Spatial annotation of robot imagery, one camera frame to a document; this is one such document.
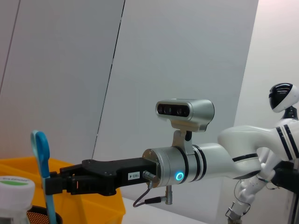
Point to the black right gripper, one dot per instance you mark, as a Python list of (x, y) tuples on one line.
[(126, 172)]

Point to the blue scissors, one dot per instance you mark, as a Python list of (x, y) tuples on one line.
[(43, 158)]

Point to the clear green-label water bottle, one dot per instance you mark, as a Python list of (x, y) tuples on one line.
[(14, 193)]

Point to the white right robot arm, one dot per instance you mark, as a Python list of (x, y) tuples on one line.
[(210, 161)]

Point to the black mesh pen holder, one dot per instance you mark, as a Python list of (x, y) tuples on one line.
[(37, 215)]

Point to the yellow plastic bin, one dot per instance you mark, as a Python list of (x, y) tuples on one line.
[(93, 210)]

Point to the white humanoid robot figure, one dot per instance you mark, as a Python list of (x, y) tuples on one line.
[(282, 98)]

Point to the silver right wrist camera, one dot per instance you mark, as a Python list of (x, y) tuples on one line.
[(198, 112)]

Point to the black humanoid mount bracket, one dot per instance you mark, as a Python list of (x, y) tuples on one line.
[(287, 175)]

